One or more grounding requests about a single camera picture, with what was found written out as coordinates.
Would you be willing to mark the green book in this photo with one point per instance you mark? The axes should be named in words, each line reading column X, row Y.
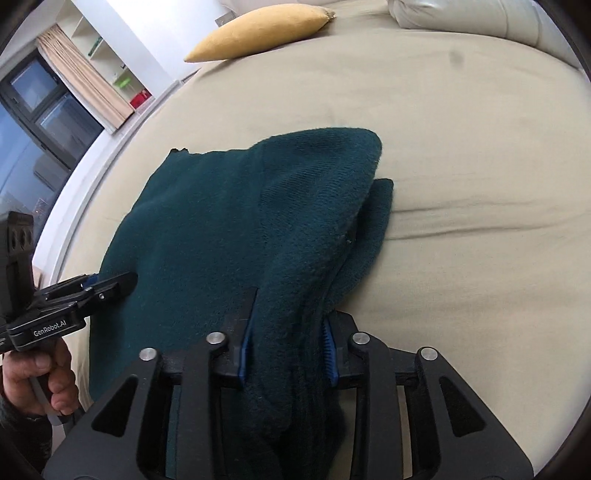
column 96, row 47

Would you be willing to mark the grey wall socket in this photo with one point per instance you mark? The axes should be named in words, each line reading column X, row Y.
column 226, row 19

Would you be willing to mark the beige curtain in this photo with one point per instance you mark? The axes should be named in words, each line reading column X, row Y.
column 87, row 83

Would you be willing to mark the person's left hand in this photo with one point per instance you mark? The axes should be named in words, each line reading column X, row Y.
column 27, row 369

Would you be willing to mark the person's left forearm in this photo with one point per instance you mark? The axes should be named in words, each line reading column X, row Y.
column 21, row 429

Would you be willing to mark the yellow pillow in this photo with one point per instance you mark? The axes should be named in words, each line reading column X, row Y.
column 263, row 30

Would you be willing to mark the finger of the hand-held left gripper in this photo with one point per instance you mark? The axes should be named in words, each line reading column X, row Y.
column 69, row 286
column 111, row 286

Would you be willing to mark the dark framed window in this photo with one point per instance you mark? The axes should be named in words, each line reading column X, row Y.
column 41, row 120

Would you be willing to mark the white pillow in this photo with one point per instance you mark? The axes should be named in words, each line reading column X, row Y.
column 461, row 21

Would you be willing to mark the dark green knit sweater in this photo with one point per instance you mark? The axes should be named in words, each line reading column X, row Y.
column 221, row 221

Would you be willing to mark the white wall shelf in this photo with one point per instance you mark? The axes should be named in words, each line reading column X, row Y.
column 111, row 60

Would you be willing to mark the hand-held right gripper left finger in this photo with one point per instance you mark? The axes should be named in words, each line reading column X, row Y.
column 243, row 364

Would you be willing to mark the green container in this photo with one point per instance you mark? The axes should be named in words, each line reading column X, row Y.
column 122, row 81

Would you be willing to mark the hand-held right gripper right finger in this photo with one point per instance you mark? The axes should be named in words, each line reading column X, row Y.
column 329, row 355

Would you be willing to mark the bed with beige sheet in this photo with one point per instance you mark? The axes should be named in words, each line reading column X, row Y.
column 461, row 161

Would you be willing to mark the red box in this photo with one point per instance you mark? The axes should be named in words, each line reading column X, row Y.
column 140, row 100

